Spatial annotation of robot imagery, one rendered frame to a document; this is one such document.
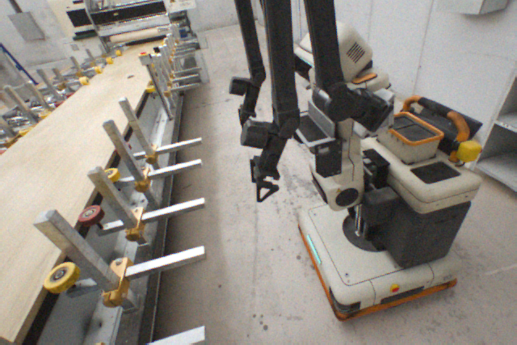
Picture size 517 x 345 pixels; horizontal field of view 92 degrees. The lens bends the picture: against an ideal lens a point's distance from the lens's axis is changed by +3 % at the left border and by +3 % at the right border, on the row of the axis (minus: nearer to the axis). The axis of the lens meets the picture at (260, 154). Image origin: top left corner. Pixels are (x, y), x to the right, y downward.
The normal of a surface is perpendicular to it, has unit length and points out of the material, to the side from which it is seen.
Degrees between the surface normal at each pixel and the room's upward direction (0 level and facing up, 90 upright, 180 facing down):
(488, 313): 0
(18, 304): 0
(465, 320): 0
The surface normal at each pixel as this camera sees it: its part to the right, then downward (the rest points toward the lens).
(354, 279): -0.15, -0.80
